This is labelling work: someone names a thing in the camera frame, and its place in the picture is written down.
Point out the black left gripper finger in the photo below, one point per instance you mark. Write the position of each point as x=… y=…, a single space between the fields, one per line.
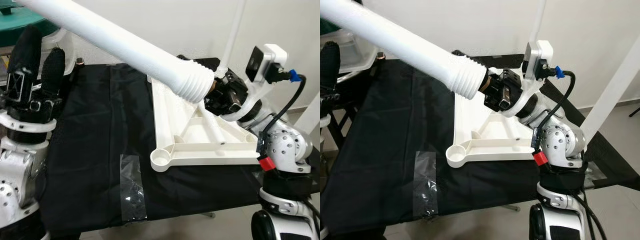
x=52 y=70
x=331 y=65
x=26 y=55

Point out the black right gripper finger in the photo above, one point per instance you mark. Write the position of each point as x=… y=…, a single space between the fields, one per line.
x=200 y=62
x=475 y=59
x=211 y=92

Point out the clear plastic storage box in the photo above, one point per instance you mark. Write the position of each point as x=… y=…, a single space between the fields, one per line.
x=60 y=50
x=357 y=50

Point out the white plastic table top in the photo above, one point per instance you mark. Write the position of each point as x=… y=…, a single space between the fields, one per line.
x=500 y=147
x=200 y=150

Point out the translucent tape patch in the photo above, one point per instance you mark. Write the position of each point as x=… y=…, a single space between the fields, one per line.
x=595 y=174

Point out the grey metal folding table frame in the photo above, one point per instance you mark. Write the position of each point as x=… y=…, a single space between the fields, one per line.
x=510 y=207
x=208 y=215

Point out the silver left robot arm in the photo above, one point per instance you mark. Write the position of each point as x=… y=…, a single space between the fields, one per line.
x=17 y=170

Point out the green lidded plastic container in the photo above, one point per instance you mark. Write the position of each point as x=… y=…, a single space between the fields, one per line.
x=330 y=26
x=20 y=20

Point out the clear plastic bag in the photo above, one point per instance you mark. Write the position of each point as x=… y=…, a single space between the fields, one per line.
x=132 y=190
x=425 y=185

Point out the yellow rubber band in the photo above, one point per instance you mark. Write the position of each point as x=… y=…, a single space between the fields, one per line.
x=483 y=84
x=213 y=88

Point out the black metal stand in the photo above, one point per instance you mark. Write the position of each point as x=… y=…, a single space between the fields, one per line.
x=340 y=125

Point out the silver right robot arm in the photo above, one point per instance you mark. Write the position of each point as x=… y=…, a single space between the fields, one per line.
x=562 y=145
x=285 y=147

